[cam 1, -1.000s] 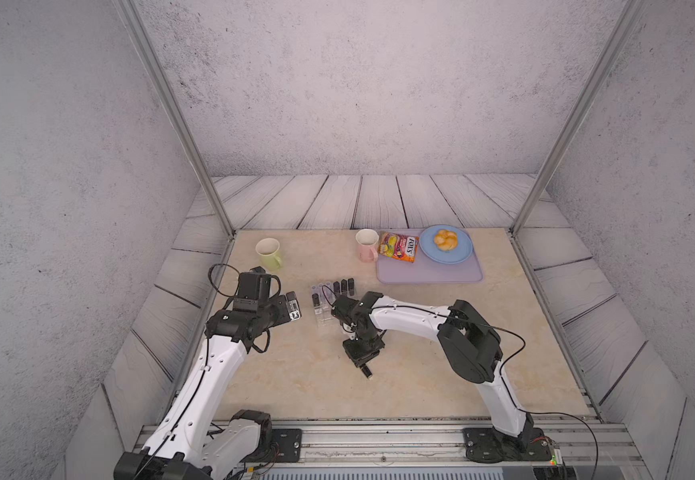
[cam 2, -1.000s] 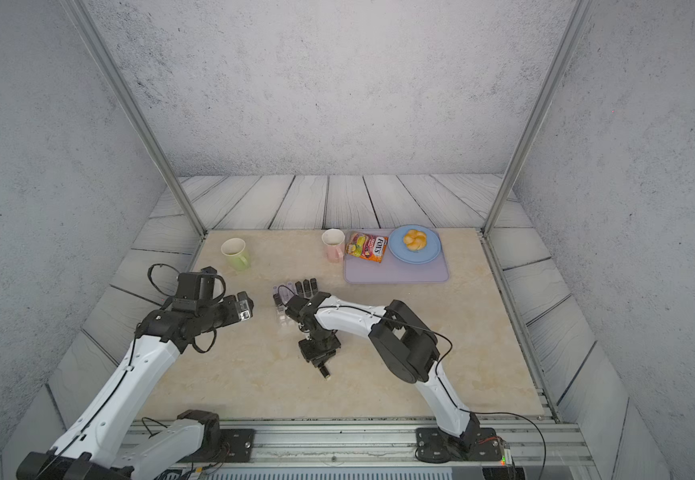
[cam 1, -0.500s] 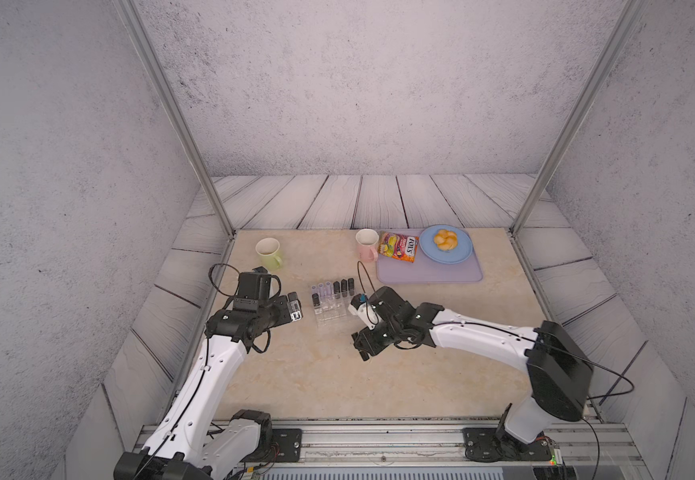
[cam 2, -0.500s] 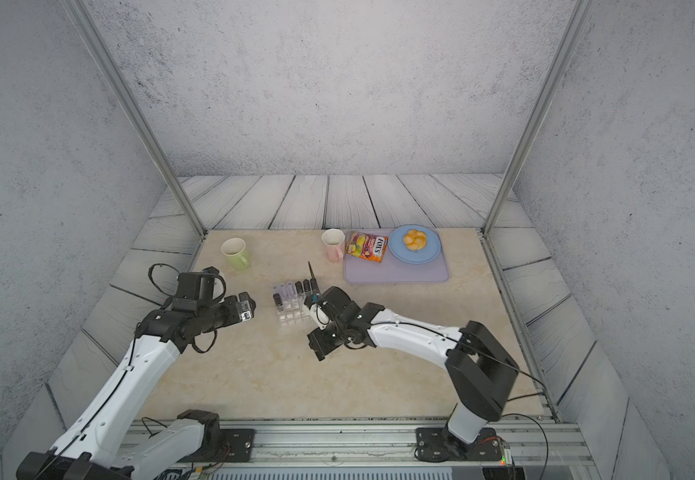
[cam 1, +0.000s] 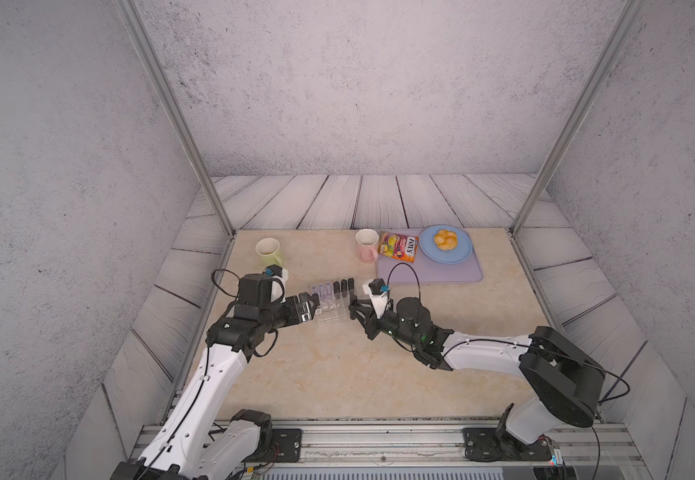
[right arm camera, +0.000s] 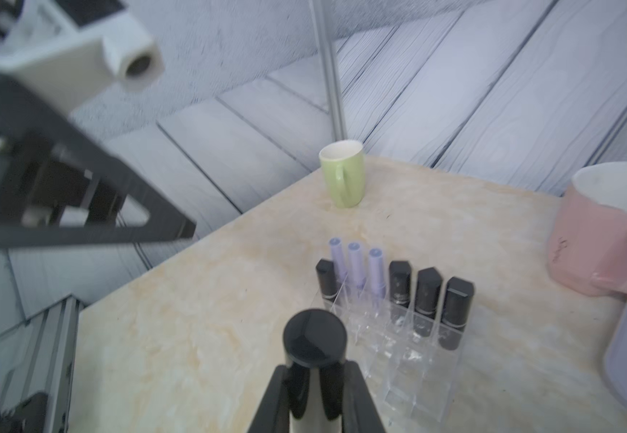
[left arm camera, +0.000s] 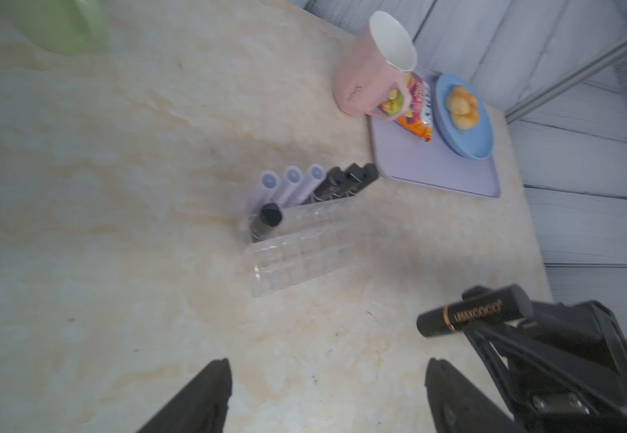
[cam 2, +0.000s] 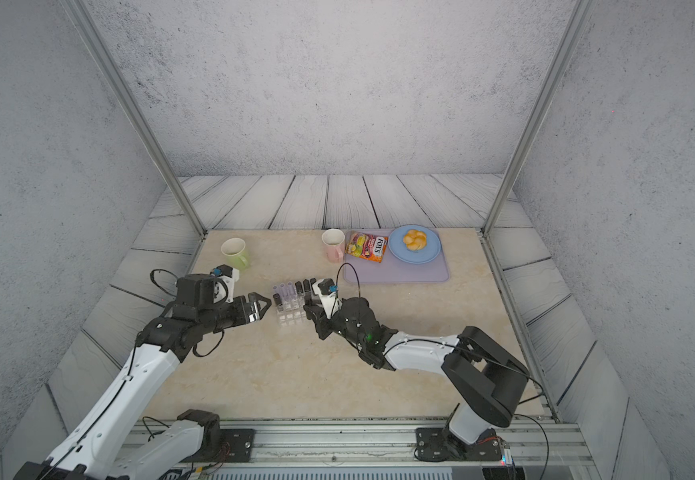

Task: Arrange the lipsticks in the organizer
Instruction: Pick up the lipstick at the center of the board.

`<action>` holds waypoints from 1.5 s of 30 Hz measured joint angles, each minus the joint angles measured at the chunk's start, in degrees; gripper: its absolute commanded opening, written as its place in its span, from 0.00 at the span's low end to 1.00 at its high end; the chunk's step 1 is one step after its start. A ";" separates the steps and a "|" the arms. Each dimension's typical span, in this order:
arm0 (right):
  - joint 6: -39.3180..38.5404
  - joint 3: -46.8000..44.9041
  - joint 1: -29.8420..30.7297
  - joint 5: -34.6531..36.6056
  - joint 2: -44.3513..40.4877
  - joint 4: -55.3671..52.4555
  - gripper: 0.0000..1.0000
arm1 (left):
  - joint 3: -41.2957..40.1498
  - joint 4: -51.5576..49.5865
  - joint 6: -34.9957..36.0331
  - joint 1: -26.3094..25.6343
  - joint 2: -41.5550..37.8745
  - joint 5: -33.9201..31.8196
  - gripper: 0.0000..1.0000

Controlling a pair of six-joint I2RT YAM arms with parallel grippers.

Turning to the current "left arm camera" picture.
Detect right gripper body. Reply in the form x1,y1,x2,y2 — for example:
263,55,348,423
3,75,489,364
510,346,627,432

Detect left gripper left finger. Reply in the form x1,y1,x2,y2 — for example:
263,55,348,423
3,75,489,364
138,358,232,433

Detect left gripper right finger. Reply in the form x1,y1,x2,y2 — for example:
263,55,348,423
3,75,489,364
424,358,526,433

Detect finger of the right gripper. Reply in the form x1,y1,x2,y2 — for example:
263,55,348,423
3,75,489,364
463,301,627,417

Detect clear acrylic lipstick organizer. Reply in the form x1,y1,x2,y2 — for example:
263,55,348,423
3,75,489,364
239,197,369,298

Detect lavender lipstick tube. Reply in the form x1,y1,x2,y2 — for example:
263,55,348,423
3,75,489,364
245,170,280,216
286,163,326,207
271,165,304,209

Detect blue plate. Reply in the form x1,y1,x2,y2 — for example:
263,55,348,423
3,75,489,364
432,74,495,161

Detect lavender tray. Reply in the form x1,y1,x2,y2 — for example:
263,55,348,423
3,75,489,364
366,67,502,200

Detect bread roll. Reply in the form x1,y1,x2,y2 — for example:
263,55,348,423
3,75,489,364
445,85,480,131

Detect colourful snack bag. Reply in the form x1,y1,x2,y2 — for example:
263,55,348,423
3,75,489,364
378,72,434,142

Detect pink mug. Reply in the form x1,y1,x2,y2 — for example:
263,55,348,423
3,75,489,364
333,11,418,121

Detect green mug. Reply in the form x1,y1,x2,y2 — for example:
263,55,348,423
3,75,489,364
0,0,108,55

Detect right frame post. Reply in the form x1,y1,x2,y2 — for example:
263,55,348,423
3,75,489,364
506,35,627,124

